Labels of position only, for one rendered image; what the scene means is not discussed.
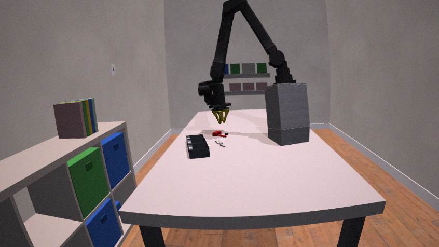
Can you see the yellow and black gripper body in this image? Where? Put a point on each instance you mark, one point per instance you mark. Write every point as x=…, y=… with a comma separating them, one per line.
x=220, y=104

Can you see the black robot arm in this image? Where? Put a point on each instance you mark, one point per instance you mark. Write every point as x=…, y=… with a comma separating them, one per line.
x=276, y=57

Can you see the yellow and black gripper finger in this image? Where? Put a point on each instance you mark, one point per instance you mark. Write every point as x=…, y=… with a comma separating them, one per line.
x=226, y=113
x=220, y=116

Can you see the dark grey open-top bin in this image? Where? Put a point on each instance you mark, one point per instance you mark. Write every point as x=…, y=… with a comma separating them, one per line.
x=199, y=146

